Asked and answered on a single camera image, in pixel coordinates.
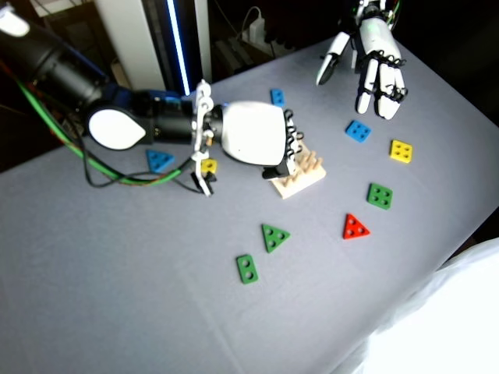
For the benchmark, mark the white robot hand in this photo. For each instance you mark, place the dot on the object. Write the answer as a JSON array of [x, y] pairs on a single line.
[[380, 41], [253, 132]]

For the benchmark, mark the blue two-hole block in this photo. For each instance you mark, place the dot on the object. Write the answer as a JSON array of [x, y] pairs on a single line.
[[277, 96]]

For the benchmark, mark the blue square four-hole block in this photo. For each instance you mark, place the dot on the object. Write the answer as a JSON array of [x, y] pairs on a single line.
[[358, 131]]

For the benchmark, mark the red triangle block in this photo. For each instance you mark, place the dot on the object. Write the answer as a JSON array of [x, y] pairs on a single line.
[[354, 228]]

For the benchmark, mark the blue light strip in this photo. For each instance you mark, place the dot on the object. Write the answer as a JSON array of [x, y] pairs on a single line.
[[177, 43]]

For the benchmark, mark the blue triangle block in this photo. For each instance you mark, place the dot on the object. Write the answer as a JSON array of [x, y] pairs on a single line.
[[159, 159]]

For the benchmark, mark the green triangle block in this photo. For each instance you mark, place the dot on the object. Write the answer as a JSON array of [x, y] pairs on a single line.
[[273, 237]]

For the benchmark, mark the white sheet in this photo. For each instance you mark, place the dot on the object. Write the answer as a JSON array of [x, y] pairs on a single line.
[[440, 323]]

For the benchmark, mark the white power adapter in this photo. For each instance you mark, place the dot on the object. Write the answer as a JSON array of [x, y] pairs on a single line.
[[254, 29]]

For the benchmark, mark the yellow square four-hole block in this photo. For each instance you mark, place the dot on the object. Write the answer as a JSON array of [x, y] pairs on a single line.
[[401, 151]]

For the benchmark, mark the small yellow block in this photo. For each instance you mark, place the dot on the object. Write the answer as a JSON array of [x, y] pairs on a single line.
[[206, 166]]

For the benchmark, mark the wooden peg board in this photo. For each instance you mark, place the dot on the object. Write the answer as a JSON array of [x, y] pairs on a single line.
[[308, 177]]

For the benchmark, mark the white pillar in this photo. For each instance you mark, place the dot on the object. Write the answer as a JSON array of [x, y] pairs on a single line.
[[128, 43]]

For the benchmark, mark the green two-hole block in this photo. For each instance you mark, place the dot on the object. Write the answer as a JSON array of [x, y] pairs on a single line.
[[247, 269]]

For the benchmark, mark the green square four-hole block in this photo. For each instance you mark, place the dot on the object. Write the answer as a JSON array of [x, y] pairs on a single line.
[[379, 196]]

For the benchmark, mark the grey table cloth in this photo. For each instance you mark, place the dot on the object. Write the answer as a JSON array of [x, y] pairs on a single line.
[[117, 292]]

